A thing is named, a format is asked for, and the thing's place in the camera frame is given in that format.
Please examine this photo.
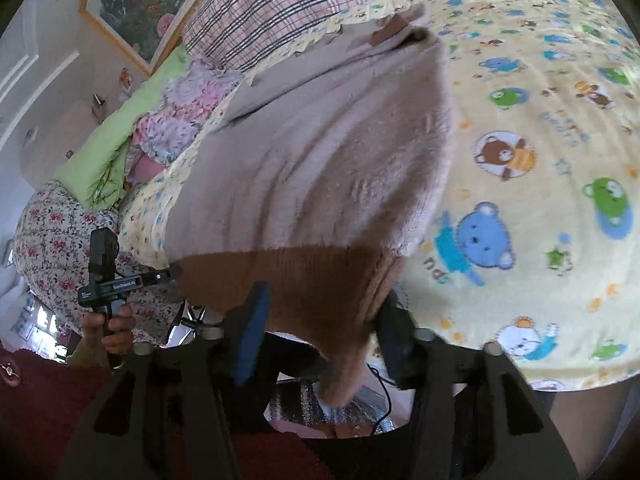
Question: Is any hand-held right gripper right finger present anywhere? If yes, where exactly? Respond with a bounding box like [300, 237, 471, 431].
[372, 302, 581, 480]

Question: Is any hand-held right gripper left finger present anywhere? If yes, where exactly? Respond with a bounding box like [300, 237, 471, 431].
[55, 281, 273, 480]

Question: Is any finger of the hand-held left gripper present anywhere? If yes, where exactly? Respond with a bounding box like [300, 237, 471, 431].
[147, 266, 185, 289]

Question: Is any beige sweater with brown hem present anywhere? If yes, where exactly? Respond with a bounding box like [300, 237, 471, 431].
[165, 2, 456, 408]

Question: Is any person's left forearm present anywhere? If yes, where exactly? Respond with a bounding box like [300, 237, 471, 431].
[66, 346, 113, 369]

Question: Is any person's left hand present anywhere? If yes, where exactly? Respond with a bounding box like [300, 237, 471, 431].
[82, 306, 137, 357]

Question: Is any red floral bed sheet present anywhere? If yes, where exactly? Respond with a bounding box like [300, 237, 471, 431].
[14, 180, 186, 346]

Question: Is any green pillow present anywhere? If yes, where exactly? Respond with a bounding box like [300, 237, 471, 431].
[54, 47, 188, 211]

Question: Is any dark red cloth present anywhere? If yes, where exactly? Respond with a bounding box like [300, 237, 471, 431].
[0, 345, 116, 480]

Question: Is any pastel floral cloth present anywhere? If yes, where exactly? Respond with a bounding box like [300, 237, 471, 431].
[125, 57, 246, 183]

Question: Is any yellow bear printed blanket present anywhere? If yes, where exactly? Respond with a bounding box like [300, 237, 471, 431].
[120, 0, 640, 393]

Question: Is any framed landscape painting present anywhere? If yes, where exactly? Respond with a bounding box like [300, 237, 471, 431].
[80, 0, 231, 78]

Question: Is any plaid pink pillow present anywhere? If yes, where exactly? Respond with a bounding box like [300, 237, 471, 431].
[182, 0, 571, 73]

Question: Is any black cable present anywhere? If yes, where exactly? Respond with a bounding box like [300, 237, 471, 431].
[367, 362, 398, 423]

